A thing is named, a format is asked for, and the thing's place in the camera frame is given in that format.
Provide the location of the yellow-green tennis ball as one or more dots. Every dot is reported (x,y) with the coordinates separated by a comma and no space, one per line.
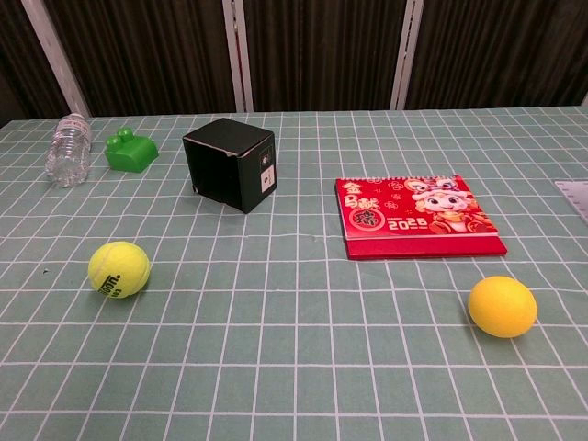
(119,269)

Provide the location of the black cardboard box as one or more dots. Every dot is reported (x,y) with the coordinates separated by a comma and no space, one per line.
(229,166)

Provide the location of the smooth orange-yellow ball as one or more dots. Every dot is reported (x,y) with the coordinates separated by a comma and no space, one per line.
(502,307)

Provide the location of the green checkered tablecloth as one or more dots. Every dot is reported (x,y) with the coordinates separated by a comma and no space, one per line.
(294,321)

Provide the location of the red 2026 desk calendar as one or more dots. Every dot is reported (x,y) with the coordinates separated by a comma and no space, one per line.
(415,216)

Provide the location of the green toy building block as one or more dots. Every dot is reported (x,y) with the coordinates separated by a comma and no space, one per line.
(130,151)

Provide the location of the clear plastic water bottle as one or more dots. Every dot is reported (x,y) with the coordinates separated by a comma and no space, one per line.
(68,152)

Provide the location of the white folding laptop stand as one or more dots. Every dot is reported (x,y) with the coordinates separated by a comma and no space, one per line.
(574,194)

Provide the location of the white partition post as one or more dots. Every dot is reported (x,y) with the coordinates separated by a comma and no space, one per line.
(406,53)
(238,55)
(55,55)

